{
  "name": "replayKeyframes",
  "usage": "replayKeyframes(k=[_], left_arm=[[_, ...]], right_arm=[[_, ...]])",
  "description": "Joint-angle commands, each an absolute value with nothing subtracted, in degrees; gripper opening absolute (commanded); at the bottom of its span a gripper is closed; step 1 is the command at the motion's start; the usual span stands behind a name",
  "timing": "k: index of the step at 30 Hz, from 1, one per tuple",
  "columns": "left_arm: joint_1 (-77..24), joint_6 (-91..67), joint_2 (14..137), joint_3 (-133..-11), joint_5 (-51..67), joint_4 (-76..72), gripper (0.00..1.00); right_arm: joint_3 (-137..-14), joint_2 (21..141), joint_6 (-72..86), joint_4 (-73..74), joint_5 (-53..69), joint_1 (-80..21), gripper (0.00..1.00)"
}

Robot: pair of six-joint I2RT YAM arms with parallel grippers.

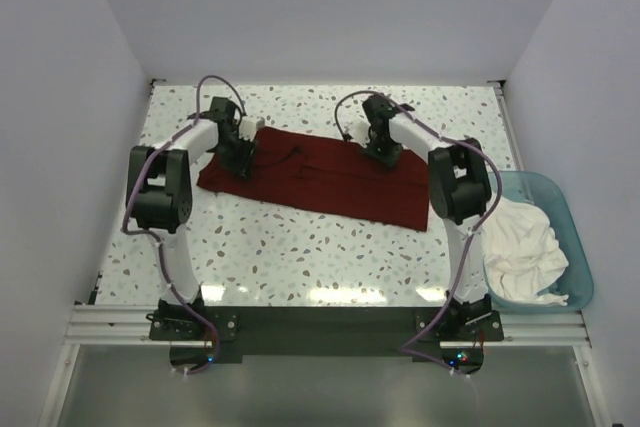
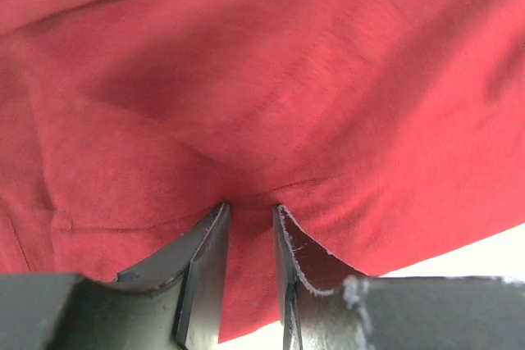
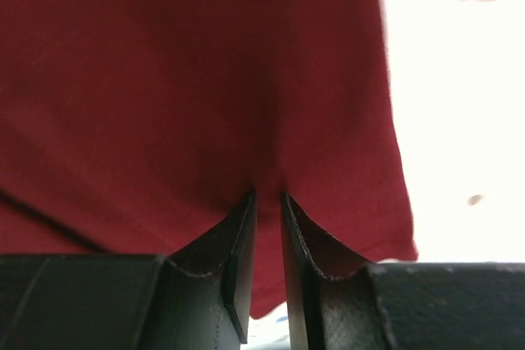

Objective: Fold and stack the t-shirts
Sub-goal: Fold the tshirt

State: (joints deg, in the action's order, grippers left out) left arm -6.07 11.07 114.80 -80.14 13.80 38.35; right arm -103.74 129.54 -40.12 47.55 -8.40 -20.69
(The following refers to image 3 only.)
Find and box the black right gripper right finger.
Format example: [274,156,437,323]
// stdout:
[281,195,524,349]

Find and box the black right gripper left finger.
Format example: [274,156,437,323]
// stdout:
[1,193,257,349]

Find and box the dark red t-shirt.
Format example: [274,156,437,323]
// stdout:
[1,0,417,318]

